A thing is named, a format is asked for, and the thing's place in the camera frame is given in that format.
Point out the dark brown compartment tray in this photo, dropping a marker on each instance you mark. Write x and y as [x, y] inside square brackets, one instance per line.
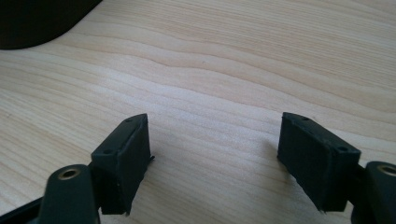
[31, 21]

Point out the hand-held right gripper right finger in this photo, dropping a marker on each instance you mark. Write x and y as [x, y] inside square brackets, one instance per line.
[314, 155]

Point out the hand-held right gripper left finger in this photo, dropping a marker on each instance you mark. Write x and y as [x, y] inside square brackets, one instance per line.
[121, 155]

